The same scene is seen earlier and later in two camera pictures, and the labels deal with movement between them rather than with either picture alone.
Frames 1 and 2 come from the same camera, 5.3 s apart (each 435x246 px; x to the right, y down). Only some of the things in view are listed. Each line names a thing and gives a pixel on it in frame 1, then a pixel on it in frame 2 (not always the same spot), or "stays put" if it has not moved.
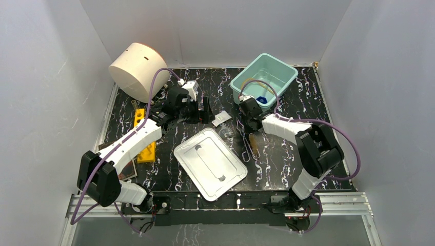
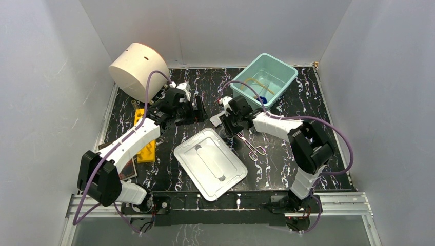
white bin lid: [211, 165] stays put
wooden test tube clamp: [254, 146] to [266, 87]
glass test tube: [134, 102] stays put
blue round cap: [262, 99] stays put
